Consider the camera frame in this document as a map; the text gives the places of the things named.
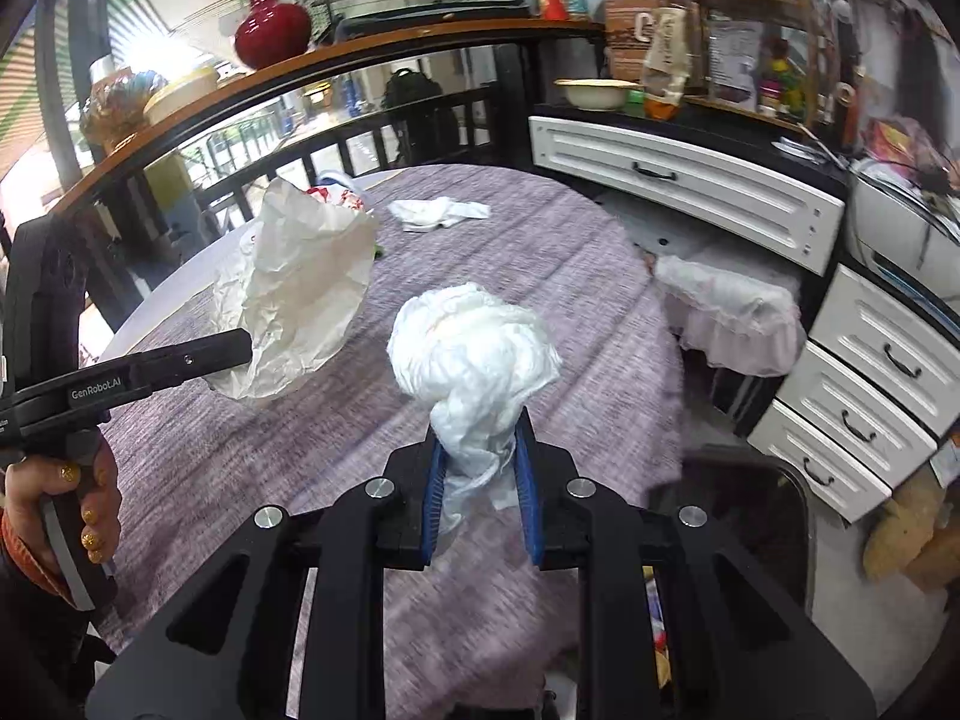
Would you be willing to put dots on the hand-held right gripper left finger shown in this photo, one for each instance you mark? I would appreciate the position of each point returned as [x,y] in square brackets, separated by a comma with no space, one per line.
[433,510]

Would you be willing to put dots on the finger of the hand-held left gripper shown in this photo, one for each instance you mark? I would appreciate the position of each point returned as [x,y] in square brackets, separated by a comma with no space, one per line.
[217,354]

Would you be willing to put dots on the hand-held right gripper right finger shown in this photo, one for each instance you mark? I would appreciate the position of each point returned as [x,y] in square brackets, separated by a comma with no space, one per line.
[529,502]

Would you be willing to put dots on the large white plastic bag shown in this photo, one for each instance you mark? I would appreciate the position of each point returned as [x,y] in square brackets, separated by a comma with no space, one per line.
[300,292]

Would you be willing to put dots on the white plastic wad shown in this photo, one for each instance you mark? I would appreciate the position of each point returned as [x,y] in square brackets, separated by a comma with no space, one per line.
[472,352]

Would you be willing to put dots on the person's left hand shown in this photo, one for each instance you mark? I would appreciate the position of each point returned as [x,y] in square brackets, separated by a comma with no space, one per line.
[22,491]

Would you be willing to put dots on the black bin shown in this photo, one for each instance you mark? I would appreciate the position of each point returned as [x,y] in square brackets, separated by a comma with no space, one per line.
[742,487]

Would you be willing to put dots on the purple woven tablecloth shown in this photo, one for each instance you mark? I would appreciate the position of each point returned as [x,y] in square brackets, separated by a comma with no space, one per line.
[540,262]

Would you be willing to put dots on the black wooden railing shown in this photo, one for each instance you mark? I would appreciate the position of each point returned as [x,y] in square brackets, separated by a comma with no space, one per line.
[360,142]

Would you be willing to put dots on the crumpled white tissue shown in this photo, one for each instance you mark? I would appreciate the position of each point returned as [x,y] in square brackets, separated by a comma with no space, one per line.
[435,214]

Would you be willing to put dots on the cream bowl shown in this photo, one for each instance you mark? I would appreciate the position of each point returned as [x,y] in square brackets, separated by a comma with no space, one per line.
[180,94]

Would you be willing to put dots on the plastic wrapped brown ornament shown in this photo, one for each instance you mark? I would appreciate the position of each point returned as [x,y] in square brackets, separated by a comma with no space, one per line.
[116,105]

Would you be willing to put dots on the black backpack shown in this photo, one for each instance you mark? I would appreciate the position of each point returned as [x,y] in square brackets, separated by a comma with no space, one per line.
[416,116]

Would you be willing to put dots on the curved wooden ledge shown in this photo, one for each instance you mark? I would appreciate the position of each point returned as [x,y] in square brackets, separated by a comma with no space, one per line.
[337,52]

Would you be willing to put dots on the red ceramic vase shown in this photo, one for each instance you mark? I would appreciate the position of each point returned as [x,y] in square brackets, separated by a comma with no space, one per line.
[271,34]

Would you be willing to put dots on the white three-drawer cabinet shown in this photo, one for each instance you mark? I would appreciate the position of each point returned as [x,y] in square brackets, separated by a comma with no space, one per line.
[862,382]

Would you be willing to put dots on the long white drawer cabinet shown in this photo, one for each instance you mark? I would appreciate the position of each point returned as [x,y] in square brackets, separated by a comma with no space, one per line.
[712,191]

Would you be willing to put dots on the tan sack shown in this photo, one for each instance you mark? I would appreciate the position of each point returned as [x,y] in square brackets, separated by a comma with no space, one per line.
[911,532]

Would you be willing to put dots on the beige bowl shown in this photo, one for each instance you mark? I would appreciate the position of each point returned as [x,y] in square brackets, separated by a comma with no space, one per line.
[596,95]

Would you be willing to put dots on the beige and orange snack bag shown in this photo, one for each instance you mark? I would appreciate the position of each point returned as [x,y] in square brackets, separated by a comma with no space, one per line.
[667,60]

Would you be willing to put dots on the brown printed cardboard box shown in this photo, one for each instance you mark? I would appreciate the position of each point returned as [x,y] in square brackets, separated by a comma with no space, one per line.
[626,30]

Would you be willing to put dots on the dark food packet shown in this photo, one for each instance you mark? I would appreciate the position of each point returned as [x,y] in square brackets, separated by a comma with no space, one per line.
[733,56]

